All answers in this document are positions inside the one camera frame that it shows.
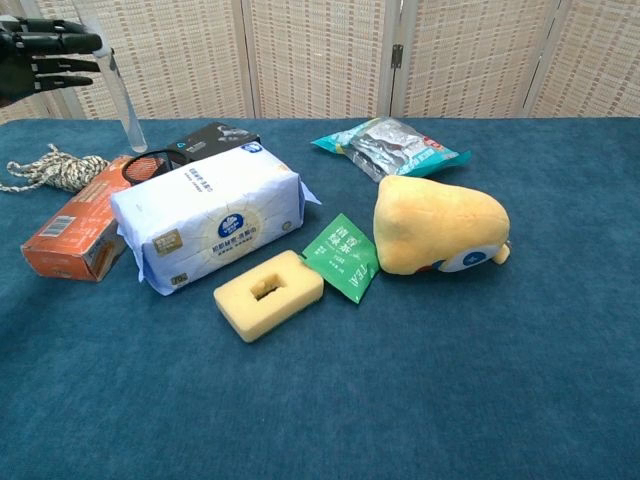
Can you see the green tea sachet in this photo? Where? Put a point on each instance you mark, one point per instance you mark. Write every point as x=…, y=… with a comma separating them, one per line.
x=340, y=255

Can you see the black cardboard box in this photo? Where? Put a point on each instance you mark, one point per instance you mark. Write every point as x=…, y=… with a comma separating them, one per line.
x=210, y=137

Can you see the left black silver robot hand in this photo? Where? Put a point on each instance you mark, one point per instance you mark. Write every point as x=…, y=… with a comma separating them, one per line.
x=25, y=60

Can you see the blue felt table cover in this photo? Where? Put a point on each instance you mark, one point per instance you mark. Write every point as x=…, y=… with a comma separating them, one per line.
x=400, y=380

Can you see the orange cardboard box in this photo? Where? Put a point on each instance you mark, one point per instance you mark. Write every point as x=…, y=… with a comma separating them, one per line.
x=65, y=230

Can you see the white tissue pack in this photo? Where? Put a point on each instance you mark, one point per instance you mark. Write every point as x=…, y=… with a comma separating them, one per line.
x=215, y=210

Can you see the black screen hinge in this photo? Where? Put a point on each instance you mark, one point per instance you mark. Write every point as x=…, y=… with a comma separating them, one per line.
x=397, y=55

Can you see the yellow sponge with hole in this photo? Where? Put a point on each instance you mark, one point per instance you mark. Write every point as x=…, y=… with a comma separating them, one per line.
x=295, y=282

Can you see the clear plastic tube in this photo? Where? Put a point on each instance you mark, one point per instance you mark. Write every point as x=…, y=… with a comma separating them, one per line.
x=125, y=110

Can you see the woven folding screen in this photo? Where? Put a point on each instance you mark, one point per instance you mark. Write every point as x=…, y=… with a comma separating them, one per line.
x=310, y=55

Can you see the yellow plush toy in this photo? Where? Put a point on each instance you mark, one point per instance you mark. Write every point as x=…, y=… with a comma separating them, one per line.
x=435, y=225

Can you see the teal snack bag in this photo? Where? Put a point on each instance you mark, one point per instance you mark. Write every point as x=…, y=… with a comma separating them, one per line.
x=390, y=147

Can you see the black mesh cup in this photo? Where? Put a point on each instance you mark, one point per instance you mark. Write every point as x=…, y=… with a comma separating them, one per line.
x=145, y=170

